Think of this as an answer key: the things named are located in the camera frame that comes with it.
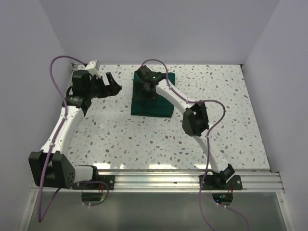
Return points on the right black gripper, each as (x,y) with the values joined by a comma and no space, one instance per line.
(151,96)

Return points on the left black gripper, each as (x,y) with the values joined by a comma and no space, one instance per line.
(111,90)

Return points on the dark green surgical cloth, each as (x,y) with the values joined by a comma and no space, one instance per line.
(158,107)

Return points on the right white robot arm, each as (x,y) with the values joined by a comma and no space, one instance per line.
(195,121)

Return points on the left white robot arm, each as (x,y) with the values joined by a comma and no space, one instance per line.
(50,166)

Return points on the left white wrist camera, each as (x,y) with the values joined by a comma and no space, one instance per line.
(91,67)

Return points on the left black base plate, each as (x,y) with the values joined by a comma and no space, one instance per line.
(98,182)

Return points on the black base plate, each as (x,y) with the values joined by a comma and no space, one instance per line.
(98,182)
(209,184)

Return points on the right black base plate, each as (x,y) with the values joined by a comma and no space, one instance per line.
(209,184)

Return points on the aluminium mounting rail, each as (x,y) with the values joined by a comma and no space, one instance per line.
(168,200)

